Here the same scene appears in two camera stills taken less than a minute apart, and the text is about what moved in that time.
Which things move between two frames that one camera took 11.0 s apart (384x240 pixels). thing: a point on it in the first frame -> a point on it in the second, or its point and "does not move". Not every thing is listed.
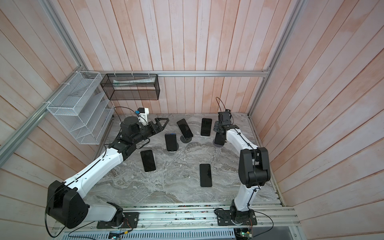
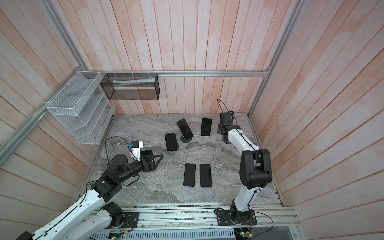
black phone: (205, 175) does not move
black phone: (220, 138) -> (189, 173)
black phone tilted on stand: (184, 129) does not move
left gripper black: (158, 129) -> (152, 166)
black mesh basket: (131, 86) does not move
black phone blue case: (171, 141) does not move
